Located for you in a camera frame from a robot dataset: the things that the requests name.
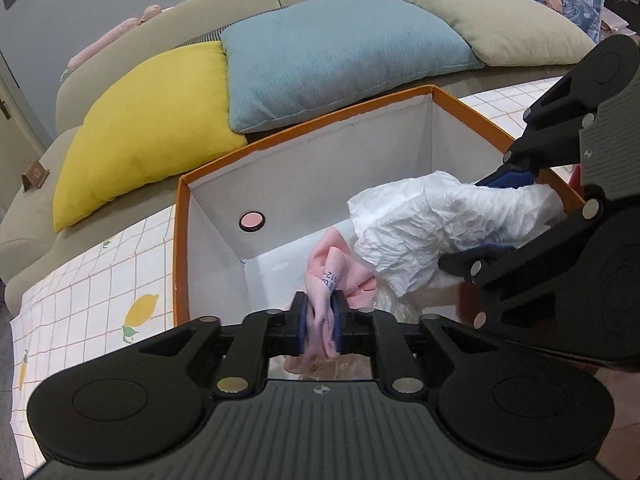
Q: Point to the pink cloth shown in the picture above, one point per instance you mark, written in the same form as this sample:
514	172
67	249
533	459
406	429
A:
325	270

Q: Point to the light blue pillow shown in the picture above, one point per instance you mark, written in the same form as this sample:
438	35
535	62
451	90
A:
340	55

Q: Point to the grey door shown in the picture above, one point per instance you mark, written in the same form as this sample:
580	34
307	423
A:
20	110

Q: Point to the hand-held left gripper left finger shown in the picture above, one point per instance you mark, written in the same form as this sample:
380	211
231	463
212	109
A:
300	325

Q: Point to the yellow pillow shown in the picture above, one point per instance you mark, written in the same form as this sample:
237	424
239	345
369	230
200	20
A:
150	125

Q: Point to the red box with clear window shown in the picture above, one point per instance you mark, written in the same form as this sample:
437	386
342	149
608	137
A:
575	176

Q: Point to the small brown card stand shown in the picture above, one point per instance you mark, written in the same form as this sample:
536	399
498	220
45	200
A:
36	175

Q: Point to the pink plastic folder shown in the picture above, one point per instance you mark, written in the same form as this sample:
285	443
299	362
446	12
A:
622	20

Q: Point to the grey-green pillow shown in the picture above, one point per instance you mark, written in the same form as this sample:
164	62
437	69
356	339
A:
500	25

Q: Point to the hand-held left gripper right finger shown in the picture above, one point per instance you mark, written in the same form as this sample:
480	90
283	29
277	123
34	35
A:
337	322

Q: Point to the lemon print checked tablecloth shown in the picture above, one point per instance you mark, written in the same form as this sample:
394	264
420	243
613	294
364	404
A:
100	280

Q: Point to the orange cardboard box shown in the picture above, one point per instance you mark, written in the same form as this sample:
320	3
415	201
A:
350	160

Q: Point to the long pink plush toy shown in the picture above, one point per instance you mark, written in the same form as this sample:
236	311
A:
115	35

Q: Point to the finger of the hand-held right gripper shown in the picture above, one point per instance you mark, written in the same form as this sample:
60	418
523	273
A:
507	178
492	251

